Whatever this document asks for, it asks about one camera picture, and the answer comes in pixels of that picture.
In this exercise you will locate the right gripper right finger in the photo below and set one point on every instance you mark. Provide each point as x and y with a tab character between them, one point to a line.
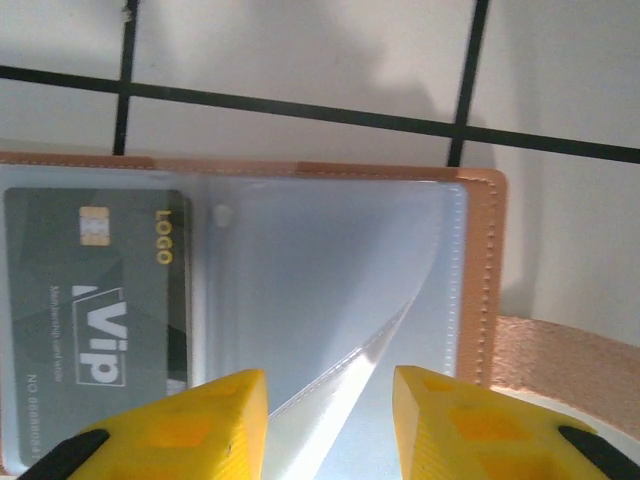
475	430

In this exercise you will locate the tan leather card holder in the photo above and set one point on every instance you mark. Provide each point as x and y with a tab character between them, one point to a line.
480	250

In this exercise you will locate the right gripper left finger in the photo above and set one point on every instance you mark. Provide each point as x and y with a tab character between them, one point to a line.
175	435

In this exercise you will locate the black VIP membership card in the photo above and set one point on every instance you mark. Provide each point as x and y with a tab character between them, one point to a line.
125	250

